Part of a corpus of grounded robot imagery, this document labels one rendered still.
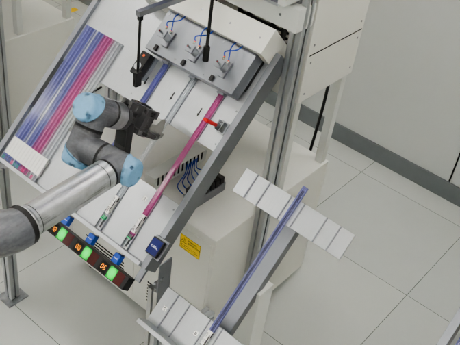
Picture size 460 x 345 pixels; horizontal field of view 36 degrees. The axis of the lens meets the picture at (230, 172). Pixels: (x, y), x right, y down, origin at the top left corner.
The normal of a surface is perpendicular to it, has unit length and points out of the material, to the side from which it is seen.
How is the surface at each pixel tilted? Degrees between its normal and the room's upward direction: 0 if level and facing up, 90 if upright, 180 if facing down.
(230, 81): 45
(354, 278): 0
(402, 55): 90
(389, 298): 0
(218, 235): 0
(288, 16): 90
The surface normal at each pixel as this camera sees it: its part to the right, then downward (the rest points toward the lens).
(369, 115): -0.64, 0.41
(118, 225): -0.37, -0.26
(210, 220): 0.12, -0.78
